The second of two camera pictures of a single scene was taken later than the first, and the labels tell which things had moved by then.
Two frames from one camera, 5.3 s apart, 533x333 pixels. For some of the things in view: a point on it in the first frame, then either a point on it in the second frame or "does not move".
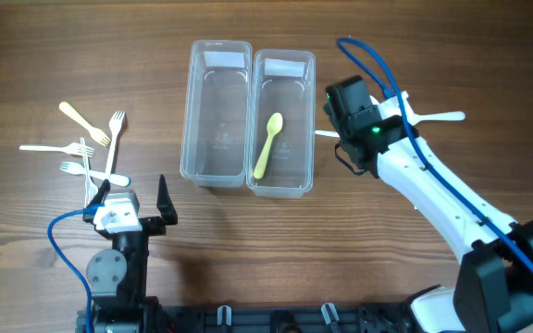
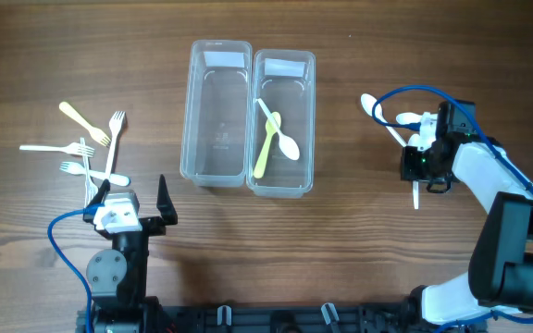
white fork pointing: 72,147 does not move
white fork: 116,125 does not move
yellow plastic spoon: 275,122 does not move
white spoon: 327,132 to 286,145
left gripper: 151,224 does not move
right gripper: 346,98 to 415,165
